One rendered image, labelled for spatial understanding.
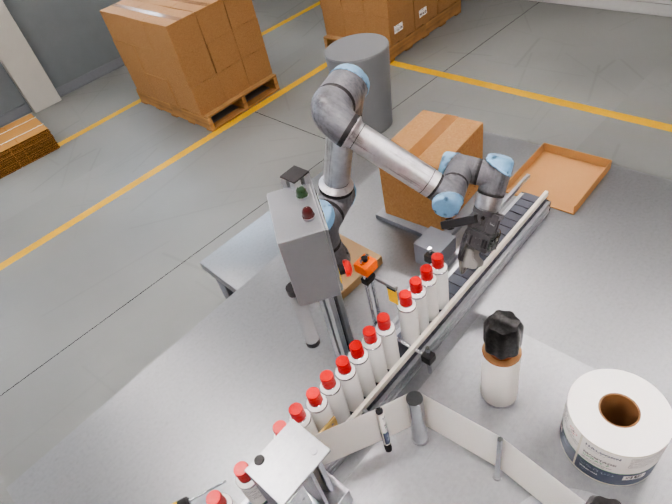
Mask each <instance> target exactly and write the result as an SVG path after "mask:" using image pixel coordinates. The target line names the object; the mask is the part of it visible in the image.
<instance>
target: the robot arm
mask: <svg viewBox="0 0 672 504"><path fill-rule="evenodd" d="M369 88H370V82H369V79H368V76H367V75H366V74H365V73H364V72H363V70H362V69H361V68H359V67H358V66H356V65H353V64H348V63H345V64H340V65H338V66H337V67H335V68H334V69H333V70H332V71H331V72H330V73H329V76H328V77H327V78H326V80H325V81H324V82H323V83H322V85H321V86H320V87H319V89H318V90H317V91H316V92H315V93H314V95H313V97H312V100H311V115H312V118H313V120H314V122H315V124H316V126H317V127H318V128H319V130H320V131H321V132H322V133H323V134H324V135H325V136H326V144H325V162H324V175H323V176H322V177H321V178H320V180H319V186H318V198H319V201H320V203H321V206H322V209H323V212H324V216H325V220H326V223H327V227H328V229H329V235H330V239H331V243H332V247H333V251H334V255H335V258H336V262H337V265H341V264H342V260H344V259H347V260H348V261H349V262H350V261H351V258H350V253H349V251H348V249H347V248H346V246H345V245H344V244H343V243H342V241H341V239H340V235H339V228H340V226H341V224H342V222H343V220H344V218H345V216H346V215H347V213H348V211H349V209H350V207H351V206H352V205H353V203H354V201H355V197H356V187H355V184H354V183H353V180H352V179H351V178H350V173H351V164H352V155H353V151H354V152H356V153H357V154H359V155H360V156H362V157H364V158H365V159H367V160H368V161H370V162H371V163H373V164H375V165H376V166H378V167H379V168H381V169H382V170H384V171H386V172H387V173H389V174H390V175H392V176H393V177H395V178H397V179H398V180H400V181H401V182H403V183H404V184H406V185H408V186H409V187H411V188H412V189H414V190H415V191H417V192H419V193H420V194H422V195H423V196H425V197H427V198H428V199H429V200H431V201H432V209H433V210H434V212H435V213H436V214H437V215H439V216H441V217H444V218H447V219H445V221H441V222H440V225H441V229H447V230H452V229H454V228H455V227H459V226H465V225H468V226H467V229H466V230H465V231H464V234H463V237H462V241H461V244H460V247H459V252H458V263H459V268H460V273H461V274H464V273H465V271H466V270H467V268H471V269H476V268H477V267H481V266H483V264H484V261H483V260H482V259H481V258H480V256H479V253H480V252H482V253H484V254H486V253H488V252H490V251H493V250H496V248H497V245H498V242H499V239H500V236H501V230H500V229H499V230H500V233H499V232H498V228H499V225H500V221H501V220H503V219H504V216H505V215H503V214H501V213H499V211H500V209H501V205H502V202H503V199H504V195H505V192H506V189H507V186H508V183H509V180H510V177H511V173H512V170H513V166H514V160H513V159H512V158H510V157H508V156H505V155H501V154H496V153H490V154H488V156H487V158H486V159H481V158H477V157H473V156H468V155H464V154H461V153H458V152H457V153H455V152H449V151H446V152H445V153H444V154H443V156H442V158H441V161H440V165H439V169H438V171H437V170H436V169H434V168H433V167H431V166H430V165H428V164H427V163H425V162H424V161H422V160H420V159H419V158H417V157H416V156H414V155H413V154H411V153H410V152H408V151H406V150H405V149H403V148H402V147H400V146H399V145H397V144H396V143H394V142H393V141H391V140H389V139H388V138H386V137H385V136H383V135H382V134H380V133H379V132H377V131H375V130H374V129H372V128H371V127H369V126H368V125H366V124H365V123H363V121H362V111H363V103H364V98H365V97H366V96H367V94H368V92H369ZM469 184H473V185H478V186H479V187H478V190H477V194H476V197H475V200H474V207H473V211H474V212H475V213H477V214H475V215H470V216H465V217H460V218H455V219H453V218H450V217H453V216H455V215H457V214H458V212H459V210H460V208H461V206H462V205H463V203H464V198H465V195H466V192H467V189H468V186H469Z"/></svg>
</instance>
